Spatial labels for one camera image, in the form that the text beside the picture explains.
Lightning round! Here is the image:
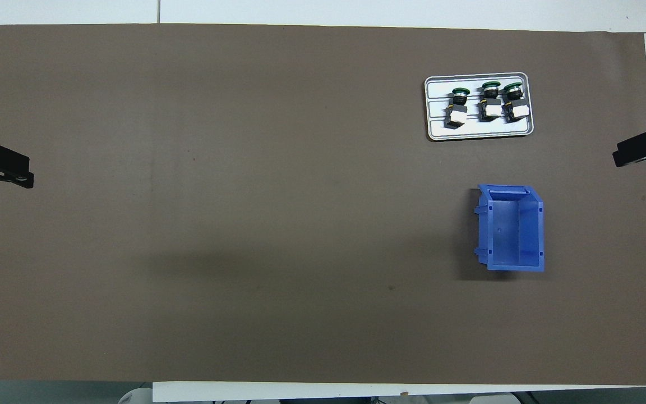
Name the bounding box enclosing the green push button switch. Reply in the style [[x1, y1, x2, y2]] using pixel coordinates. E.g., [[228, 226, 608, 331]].
[[445, 87, 471, 130], [478, 81, 502, 122], [501, 82, 529, 123]]

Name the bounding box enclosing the blue plastic storage bin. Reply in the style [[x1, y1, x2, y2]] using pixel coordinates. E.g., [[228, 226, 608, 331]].
[[473, 184, 545, 273]]

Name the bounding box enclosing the silver metal tray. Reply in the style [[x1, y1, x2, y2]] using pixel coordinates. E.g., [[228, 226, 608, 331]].
[[424, 72, 534, 141]]

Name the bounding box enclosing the brown table mat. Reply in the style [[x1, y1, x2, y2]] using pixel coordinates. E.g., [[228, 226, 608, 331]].
[[0, 24, 646, 387]]

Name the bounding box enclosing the white rounded object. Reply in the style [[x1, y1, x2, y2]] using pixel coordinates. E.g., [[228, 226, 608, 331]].
[[118, 384, 154, 404]]

